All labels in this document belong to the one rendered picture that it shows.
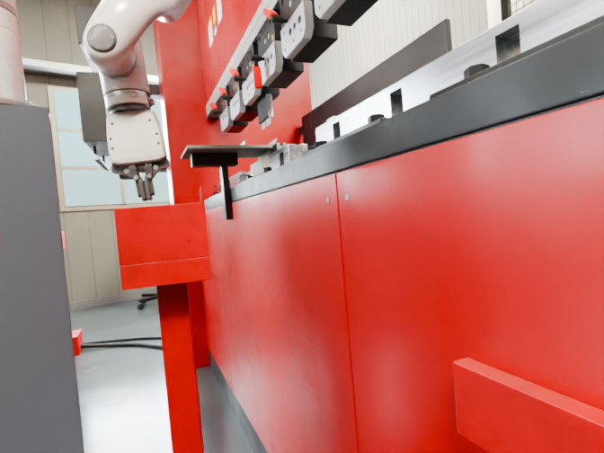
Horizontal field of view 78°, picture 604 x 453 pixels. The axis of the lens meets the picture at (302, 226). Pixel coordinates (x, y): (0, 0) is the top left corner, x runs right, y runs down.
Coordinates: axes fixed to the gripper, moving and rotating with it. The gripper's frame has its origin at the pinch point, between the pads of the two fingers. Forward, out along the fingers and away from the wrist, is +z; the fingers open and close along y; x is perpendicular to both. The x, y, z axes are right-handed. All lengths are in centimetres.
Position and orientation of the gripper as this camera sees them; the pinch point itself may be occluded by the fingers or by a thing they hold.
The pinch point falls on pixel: (146, 190)
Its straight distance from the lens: 80.6
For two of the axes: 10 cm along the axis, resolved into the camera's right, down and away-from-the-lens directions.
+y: -9.5, 1.8, -2.5
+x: 2.5, 0.1, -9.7
